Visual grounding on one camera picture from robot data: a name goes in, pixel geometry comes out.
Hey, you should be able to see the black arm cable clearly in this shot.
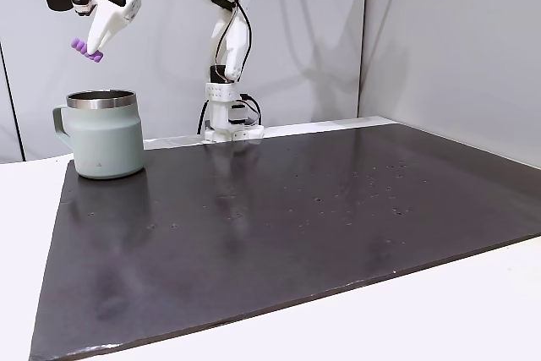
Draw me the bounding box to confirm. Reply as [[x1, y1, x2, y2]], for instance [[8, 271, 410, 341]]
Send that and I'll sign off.
[[207, 0, 254, 81]]

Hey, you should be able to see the black base cable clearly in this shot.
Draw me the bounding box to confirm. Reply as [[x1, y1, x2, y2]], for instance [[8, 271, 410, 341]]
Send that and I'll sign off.
[[238, 93, 264, 127], [197, 99, 210, 135]]

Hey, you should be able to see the white backdrop panel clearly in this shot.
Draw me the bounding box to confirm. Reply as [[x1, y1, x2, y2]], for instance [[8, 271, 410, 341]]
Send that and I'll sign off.
[[358, 0, 541, 164], [0, 0, 369, 164]]

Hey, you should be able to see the pale green metal-rimmed mug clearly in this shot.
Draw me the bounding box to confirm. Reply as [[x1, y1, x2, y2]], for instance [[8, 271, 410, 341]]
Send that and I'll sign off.
[[52, 89, 146, 180]]

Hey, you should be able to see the black glossy table mat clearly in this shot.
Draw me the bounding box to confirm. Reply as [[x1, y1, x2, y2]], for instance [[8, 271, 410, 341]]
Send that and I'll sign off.
[[28, 121, 541, 361]]

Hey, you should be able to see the purple ribbed pen grip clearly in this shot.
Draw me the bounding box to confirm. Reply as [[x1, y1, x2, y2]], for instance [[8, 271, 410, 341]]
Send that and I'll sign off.
[[70, 37, 105, 63]]

